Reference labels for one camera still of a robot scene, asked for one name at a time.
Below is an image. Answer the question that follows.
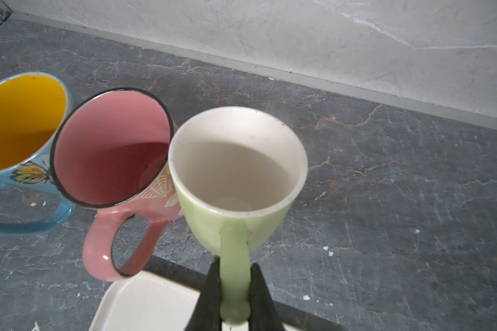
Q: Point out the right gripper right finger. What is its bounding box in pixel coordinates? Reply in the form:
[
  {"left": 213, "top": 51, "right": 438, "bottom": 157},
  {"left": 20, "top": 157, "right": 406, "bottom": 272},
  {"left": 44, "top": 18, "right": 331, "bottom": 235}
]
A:
[{"left": 248, "top": 263, "right": 285, "bottom": 331}]

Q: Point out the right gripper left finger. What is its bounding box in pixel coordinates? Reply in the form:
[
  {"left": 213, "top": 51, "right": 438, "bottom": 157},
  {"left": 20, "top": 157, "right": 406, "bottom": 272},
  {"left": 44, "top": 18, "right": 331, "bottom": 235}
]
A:
[{"left": 184, "top": 257, "right": 222, "bottom": 331}]

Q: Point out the light green mug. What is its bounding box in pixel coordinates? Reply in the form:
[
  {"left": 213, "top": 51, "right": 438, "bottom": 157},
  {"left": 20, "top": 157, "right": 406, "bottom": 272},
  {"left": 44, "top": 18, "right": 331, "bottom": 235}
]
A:
[{"left": 168, "top": 107, "right": 308, "bottom": 325}]

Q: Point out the pink cartoon mug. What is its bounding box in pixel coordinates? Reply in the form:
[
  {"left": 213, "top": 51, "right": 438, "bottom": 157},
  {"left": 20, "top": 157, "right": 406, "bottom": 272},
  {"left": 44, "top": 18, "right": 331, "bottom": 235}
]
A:
[{"left": 50, "top": 88, "right": 183, "bottom": 282}]

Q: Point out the blue mug yellow inside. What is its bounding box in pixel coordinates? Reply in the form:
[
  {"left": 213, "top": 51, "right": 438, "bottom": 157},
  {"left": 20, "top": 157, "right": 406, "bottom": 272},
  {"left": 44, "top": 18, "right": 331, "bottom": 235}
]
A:
[{"left": 0, "top": 72, "right": 82, "bottom": 237}]

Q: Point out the beige serving tray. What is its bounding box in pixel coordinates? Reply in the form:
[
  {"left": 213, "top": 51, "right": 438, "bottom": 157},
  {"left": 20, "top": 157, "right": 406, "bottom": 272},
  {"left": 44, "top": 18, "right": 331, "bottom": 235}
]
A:
[{"left": 88, "top": 270, "right": 299, "bottom": 331}]

